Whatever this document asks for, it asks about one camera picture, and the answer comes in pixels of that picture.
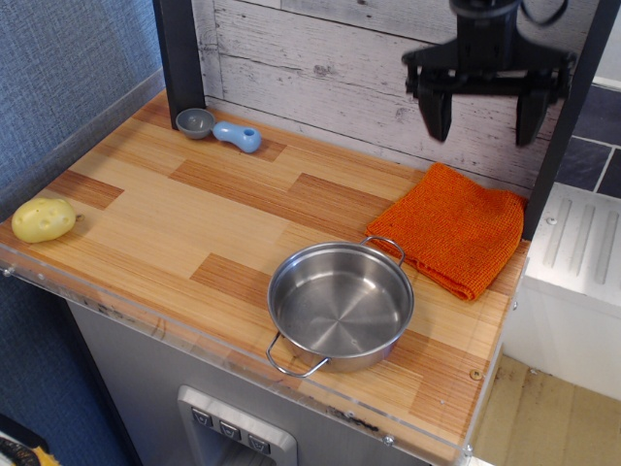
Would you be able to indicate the yellow object bottom left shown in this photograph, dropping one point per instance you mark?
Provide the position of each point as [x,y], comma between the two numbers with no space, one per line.
[44,458]

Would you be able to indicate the left dark frame post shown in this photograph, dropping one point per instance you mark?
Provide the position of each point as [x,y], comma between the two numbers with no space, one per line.
[180,59]

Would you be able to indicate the stainless steel pot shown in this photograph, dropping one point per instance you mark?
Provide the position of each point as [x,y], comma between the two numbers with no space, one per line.
[339,306]

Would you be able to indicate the grey dispenser panel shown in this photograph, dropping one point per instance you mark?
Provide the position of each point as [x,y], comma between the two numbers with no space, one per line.
[220,434]

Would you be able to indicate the right dark frame post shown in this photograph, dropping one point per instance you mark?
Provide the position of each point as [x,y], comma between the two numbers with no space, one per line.
[587,64]

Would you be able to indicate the orange knitted cloth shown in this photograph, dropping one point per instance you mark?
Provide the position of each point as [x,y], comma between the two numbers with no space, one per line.
[453,230]

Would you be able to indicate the dark frame post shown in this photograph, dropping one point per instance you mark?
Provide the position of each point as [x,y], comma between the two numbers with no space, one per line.
[180,59]
[587,64]

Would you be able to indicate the grey and blue scoop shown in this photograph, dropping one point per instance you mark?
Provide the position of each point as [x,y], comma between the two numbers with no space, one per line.
[197,124]

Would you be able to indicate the yellow toy potato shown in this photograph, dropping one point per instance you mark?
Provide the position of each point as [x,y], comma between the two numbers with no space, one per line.
[43,219]

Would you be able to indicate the white ribbed cabinet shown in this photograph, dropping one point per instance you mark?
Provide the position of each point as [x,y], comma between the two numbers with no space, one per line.
[565,319]

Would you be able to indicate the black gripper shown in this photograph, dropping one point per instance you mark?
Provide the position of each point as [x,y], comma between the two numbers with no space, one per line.
[488,56]

